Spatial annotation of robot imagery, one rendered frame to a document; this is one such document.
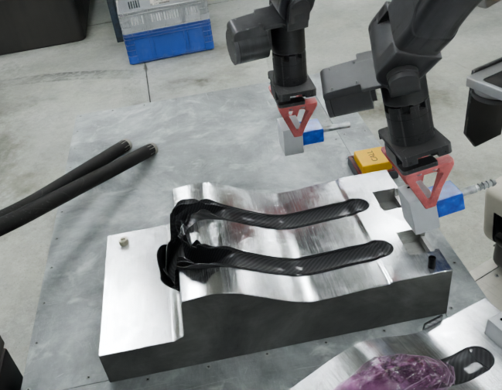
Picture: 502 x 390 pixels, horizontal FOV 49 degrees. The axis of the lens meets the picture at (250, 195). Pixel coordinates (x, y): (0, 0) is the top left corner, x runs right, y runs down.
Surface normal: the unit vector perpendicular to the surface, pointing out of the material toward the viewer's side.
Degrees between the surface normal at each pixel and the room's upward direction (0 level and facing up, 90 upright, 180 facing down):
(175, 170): 0
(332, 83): 38
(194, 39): 91
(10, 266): 0
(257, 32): 107
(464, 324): 0
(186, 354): 90
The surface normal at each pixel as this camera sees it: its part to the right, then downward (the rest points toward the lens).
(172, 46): 0.23, 0.57
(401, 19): -0.96, -0.03
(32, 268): -0.11, -0.80
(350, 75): -0.40, -0.29
